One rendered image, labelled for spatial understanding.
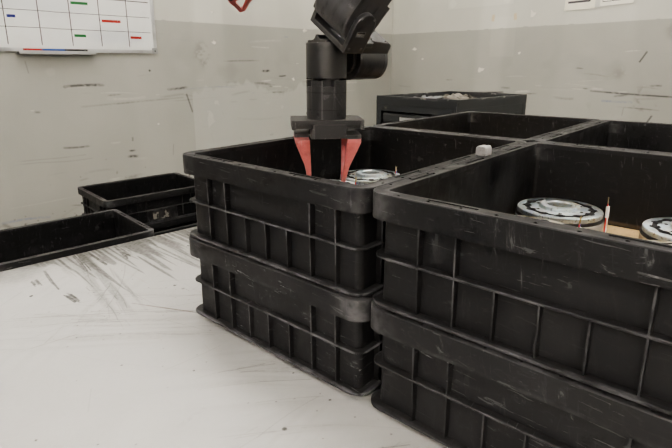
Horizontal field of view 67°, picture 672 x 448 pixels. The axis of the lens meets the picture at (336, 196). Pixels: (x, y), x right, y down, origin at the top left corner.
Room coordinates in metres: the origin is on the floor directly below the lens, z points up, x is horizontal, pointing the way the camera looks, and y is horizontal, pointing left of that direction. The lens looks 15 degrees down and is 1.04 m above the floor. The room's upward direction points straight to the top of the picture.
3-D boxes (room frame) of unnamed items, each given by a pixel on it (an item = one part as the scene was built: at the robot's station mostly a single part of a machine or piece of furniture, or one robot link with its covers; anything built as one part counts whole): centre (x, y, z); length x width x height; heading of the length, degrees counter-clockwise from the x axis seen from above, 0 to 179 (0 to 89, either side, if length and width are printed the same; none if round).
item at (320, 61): (0.74, 0.01, 1.04); 0.07 x 0.06 x 0.07; 133
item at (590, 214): (0.62, -0.28, 0.86); 0.10 x 0.10 x 0.01
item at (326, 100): (0.73, 0.01, 0.98); 0.10 x 0.07 x 0.07; 97
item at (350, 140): (0.73, 0.00, 0.91); 0.07 x 0.07 x 0.09; 7
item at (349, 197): (0.68, -0.04, 0.92); 0.40 x 0.30 x 0.02; 139
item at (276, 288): (0.68, -0.04, 0.76); 0.40 x 0.30 x 0.12; 139
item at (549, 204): (0.62, -0.28, 0.86); 0.05 x 0.05 x 0.01
